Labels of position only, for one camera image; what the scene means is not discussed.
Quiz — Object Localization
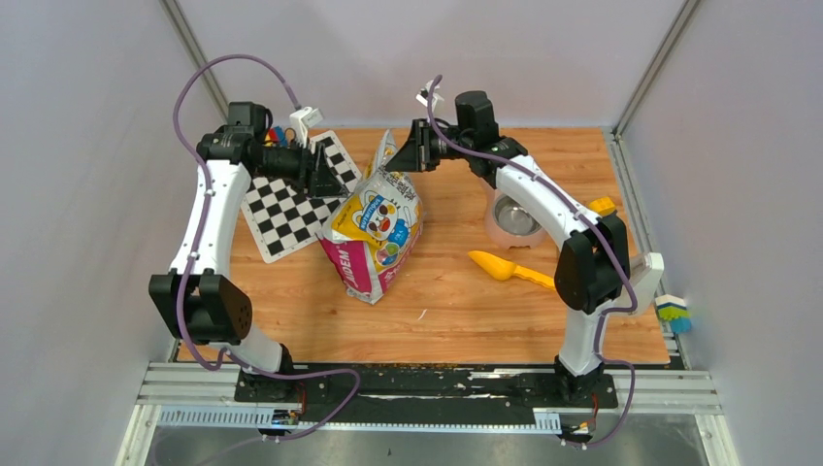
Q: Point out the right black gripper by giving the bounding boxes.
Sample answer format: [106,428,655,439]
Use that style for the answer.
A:
[385,119,473,173]

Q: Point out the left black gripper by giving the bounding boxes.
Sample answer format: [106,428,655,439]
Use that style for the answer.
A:
[253,136,347,199]

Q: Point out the pet food bag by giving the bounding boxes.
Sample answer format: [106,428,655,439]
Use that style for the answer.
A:
[318,130,422,305]

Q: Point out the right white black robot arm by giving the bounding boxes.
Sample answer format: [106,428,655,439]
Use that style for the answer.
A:
[385,90,637,406]

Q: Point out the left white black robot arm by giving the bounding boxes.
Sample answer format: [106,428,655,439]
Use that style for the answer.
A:
[148,102,347,401]

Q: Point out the pink double pet bowl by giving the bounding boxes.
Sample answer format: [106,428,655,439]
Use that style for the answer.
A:
[478,180,548,250]

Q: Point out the checkerboard calibration board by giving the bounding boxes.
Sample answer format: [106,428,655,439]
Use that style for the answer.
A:
[241,130,362,263]

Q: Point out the yellow red blue block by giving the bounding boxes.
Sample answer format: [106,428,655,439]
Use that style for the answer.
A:
[264,126,288,147]

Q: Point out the yellow plastic scoop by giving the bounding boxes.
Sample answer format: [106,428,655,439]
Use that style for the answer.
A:
[468,250,556,290]

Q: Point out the toy block car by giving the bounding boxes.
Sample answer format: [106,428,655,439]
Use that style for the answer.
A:
[587,196,617,216]

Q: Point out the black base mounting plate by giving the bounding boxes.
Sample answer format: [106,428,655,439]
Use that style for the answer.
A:
[234,363,618,426]

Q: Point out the white wedge holder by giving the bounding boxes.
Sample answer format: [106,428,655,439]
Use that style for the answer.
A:
[630,252,665,316]

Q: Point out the stacked coloured toy blocks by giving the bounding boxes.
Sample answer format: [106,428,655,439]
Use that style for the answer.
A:
[655,294,692,335]

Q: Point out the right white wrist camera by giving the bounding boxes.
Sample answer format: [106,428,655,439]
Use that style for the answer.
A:
[415,80,444,115]

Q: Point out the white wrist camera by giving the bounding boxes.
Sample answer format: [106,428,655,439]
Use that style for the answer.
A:
[289,106,323,147]
[415,80,444,115]

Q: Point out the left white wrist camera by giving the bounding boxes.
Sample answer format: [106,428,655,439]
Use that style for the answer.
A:
[289,106,323,147]

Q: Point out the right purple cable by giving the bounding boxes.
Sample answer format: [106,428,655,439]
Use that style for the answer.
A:
[426,74,639,449]

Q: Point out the purple cable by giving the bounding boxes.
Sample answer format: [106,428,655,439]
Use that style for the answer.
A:
[426,74,639,449]
[172,53,361,466]

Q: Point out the aluminium rail frame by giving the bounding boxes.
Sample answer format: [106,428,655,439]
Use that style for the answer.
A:
[116,362,737,465]

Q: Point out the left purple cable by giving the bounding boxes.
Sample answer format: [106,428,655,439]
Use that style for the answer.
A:
[172,53,361,466]

